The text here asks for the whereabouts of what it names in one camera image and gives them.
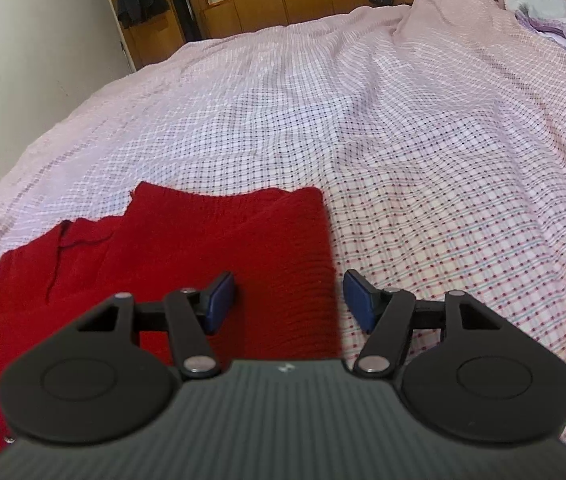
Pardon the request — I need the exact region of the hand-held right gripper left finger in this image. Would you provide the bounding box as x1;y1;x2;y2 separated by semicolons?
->
77;271;237;380

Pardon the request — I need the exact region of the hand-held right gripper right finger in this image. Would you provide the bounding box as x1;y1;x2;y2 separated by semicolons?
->
343;270;504;380

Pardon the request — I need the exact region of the red knit sweater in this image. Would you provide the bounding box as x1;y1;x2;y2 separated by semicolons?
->
0;182;342;466

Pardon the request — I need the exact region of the pink checked bedsheet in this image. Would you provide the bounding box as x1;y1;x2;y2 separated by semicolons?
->
0;4;566;467

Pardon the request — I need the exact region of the pink quilt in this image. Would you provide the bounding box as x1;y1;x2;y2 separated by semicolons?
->
393;0;566;81

